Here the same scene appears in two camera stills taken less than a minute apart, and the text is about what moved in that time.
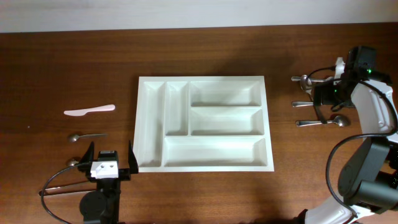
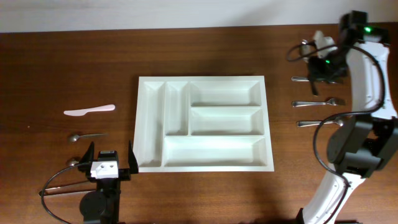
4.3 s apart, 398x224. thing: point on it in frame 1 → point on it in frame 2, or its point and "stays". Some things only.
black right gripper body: (331, 94) → (324, 68)
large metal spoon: (342, 121) stays
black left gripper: (125, 173) stays
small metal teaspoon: (74, 138) stays
